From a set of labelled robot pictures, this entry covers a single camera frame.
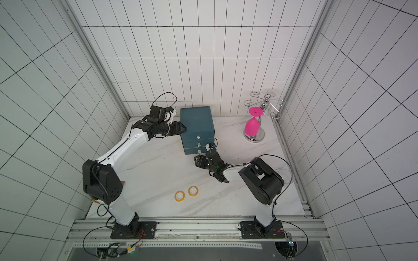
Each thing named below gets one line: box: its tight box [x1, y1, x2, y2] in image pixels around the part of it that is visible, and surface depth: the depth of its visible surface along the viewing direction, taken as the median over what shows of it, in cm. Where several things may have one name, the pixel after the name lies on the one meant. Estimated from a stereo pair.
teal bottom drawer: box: [183, 146, 208, 155], surface depth 99 cm
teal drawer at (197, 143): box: [181, 138, 215, 149], surface depth 91 cm
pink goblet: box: [244, 106, 264, 137], surface depth 91 cm
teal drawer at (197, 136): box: [180, 129, 215, 144], surface depth 87 cm
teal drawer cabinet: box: [179, 106, 215, 155], surface depth 91 cm
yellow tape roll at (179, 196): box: [174, 190, 186, 203], surface depth 85 cm
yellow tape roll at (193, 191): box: [187, 185, 199, 197], surface depth 87 cm
